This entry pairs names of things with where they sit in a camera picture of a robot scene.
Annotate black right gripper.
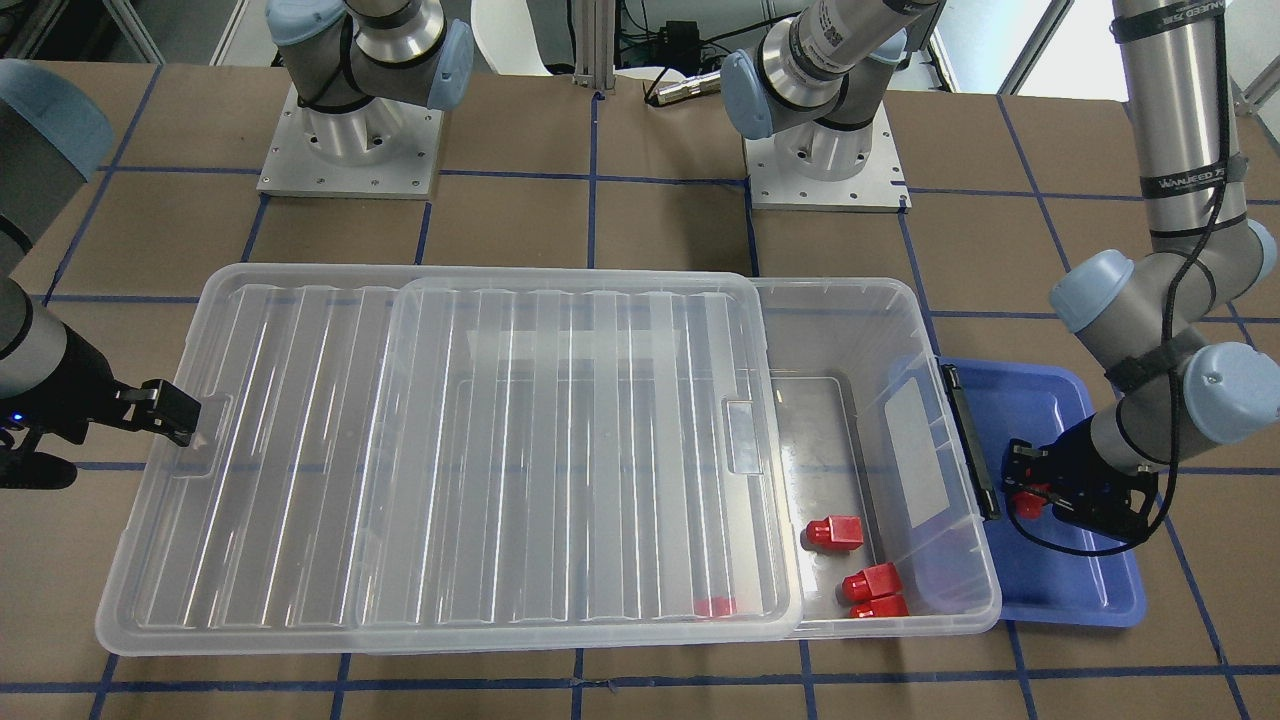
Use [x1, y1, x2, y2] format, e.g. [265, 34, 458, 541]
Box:
[29, 331, 202, 448]

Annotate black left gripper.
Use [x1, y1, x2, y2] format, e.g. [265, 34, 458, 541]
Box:
[1004, 425, 1158, 544]

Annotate red block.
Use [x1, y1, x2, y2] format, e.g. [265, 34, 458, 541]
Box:
[803, 515, 867, 553]
[849, 594, 910, 619]
[840, 562, 902, 605]
[692, 596, 737, 619]
[1010, 483, 1051, 521]

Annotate clear plastic box lid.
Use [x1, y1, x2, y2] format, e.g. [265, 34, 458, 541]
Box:
[96, 263, 803, 656]

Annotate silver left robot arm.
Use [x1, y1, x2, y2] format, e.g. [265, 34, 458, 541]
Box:
[1001, 1, 1279, 557]

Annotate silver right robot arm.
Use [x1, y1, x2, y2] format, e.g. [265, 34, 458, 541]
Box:
[3, 58, 1102, 565]

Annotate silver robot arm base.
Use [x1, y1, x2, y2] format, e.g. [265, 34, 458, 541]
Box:
[719, 1, 934, 213]
[257, 1, 476, 201]

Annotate red block in box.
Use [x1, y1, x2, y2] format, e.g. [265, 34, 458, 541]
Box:
[803, 515, 867, 553]
[849, 594, 910, 619]
[840, 562, 902, 605]

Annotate clear plastic storage box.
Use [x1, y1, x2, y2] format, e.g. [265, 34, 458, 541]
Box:
[205, 272, 1004, 641]

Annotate blue plastic tray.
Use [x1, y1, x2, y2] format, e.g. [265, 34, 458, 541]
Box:
[877, 354, 1146, 628]

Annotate red block under lid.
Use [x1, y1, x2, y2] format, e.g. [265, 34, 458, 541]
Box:
[692, 596, 737, 619]

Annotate black box latch handle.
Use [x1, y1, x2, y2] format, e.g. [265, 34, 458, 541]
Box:
[940, 363, 1004, 521]

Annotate aluminium frame post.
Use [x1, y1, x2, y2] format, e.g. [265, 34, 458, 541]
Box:
[570, 0, 618, 94]

